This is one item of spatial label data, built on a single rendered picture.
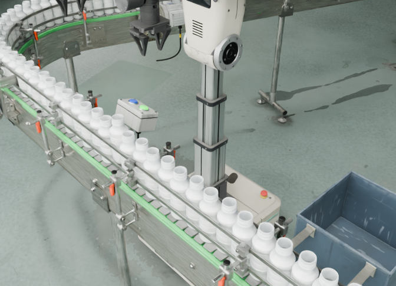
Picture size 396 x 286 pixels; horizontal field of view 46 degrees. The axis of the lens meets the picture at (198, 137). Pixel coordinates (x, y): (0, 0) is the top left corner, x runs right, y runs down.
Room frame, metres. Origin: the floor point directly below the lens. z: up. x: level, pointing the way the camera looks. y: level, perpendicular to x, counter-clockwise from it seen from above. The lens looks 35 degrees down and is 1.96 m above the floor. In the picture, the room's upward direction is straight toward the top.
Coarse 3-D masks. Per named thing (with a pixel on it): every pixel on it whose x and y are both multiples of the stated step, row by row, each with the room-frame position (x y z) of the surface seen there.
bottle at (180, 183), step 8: (176, 168) 0.98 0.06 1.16; (184, 168) 0.98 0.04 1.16; (176, 176) 0.96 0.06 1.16; (184, 176) 0.96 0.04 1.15; (176, 184) 0.95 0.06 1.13; (184, 184) 0.96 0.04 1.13; (176, 192) 0.94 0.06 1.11; (184, 192) 0.95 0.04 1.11; (176, 200) 0.94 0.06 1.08; (176, 208) 0.95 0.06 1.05; (184, 208) 0.95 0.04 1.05; (176, 216) 0.95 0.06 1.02; (184, 216) 0.94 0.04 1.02
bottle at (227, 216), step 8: (224, 200) 0.86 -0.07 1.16; (232, 200) 0.86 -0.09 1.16; (224, 208) 0.83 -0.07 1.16; (232, 208) 0.83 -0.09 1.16; (224, 216) 0.83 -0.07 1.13; (232, 216) 0.83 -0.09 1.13; (224, 224) 0.82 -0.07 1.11; (232, 224) 0.82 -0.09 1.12; (216, 232) 0.84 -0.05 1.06; (216, 240) 0.84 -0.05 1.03; (224, 240) 0.82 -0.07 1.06
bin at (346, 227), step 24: (336, 192) 1.18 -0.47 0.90; (360, 192) 1.20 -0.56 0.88; (384, 192) 1.14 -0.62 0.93; (312, 216) 1.08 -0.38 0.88; (336, 216) 1.21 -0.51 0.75; (360, 216) 1.18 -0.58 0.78; (384, 216) 1.12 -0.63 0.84; (312, 240) 0.98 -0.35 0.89; (336, 240) 0.92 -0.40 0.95; (360, 240) 1.12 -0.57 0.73; (384, 240) 1.11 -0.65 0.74; (336, 264) 0.91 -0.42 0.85; (360, 264) 0.86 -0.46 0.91; (384, 264) 1.01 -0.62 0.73
